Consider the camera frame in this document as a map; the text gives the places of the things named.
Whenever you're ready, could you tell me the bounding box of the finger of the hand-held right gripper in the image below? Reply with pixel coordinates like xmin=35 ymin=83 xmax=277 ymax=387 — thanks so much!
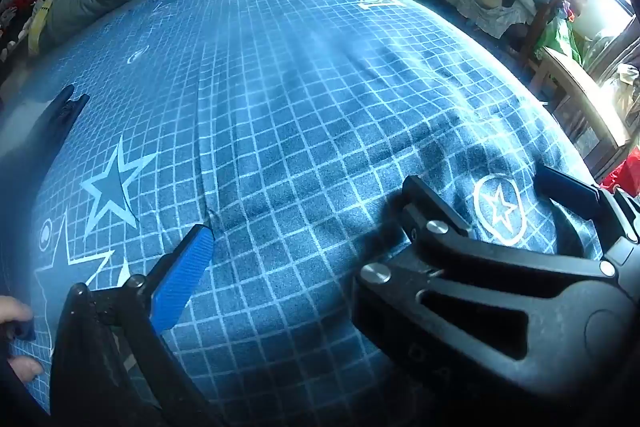
xmin=536 ymin=163 xmax=640 ymax=260
xmin=351 ymin=176 xmax=632 ymax=401

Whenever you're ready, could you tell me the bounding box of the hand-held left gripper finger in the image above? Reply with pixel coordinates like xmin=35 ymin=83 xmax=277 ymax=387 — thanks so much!
xmin=50 ymin=223 xmax=217 ymax=427

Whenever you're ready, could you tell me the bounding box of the navy blue garment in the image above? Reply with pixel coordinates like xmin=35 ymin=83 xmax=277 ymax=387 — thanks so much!
xmin=35 ymin=83 xmax=92 ymax=140

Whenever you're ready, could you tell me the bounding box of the pile of toys and clothes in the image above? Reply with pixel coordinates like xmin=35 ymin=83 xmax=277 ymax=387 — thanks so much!
xmin=0 ymin=0 xmax=57 ymax=62

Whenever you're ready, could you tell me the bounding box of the person's left hand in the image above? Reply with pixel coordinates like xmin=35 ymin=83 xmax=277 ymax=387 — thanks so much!
xmin=0 ymin=295 xmax=45 ymax=384

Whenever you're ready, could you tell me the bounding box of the red cloth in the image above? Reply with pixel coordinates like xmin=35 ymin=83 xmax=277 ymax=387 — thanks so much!
xmin=599 ymin=153 xmax=640 ymax=198

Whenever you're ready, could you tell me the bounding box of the wooden chair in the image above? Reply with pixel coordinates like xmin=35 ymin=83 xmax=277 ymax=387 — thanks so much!
xmin=522 ymin=0 xmax=633 ymax=172

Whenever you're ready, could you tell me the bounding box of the green bag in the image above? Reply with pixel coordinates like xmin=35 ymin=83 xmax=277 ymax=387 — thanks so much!
xmin=536 ymin=14 xmax=585 ymax=65

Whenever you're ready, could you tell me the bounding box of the blue grid star bed sheet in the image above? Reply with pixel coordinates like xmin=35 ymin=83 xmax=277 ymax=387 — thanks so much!
xmin=0 ymin=0 xmax=608 ymax=427

